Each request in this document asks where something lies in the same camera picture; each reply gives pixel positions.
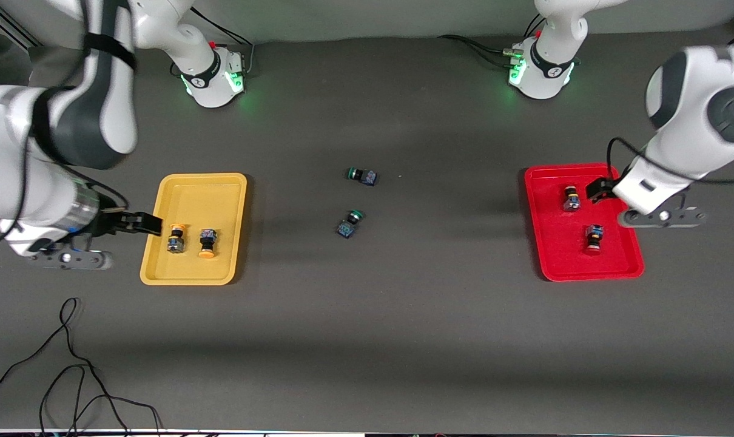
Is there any dark grey table mat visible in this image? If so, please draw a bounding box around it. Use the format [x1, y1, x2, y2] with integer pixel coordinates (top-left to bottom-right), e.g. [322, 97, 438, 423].
[0, 24, 734, 433]

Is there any black arm base cable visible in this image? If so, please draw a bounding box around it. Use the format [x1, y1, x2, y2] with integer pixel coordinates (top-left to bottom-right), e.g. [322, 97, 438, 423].
[437, 12, 547, 67]
[191, 5, 256, 76]

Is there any black right arm base cable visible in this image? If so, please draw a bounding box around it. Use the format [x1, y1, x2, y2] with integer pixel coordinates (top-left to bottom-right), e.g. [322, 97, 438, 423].
[191, 5, 256, 76]

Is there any black left arm base cable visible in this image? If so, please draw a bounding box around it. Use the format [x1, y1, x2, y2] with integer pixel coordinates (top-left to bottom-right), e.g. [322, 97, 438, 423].
[437, 12, 547, 67]

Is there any red plastic tray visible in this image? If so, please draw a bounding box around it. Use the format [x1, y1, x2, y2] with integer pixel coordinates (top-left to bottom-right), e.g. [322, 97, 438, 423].
[524, 163, 645, 283]

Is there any thin black loose cable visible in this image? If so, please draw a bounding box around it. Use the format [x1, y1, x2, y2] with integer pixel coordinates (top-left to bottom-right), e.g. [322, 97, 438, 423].
[0, 297, 161, 435]

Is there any yellow plastic tray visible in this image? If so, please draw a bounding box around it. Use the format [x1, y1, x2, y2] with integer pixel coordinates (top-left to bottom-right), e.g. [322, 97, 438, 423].
[140, 173, 248, 286]

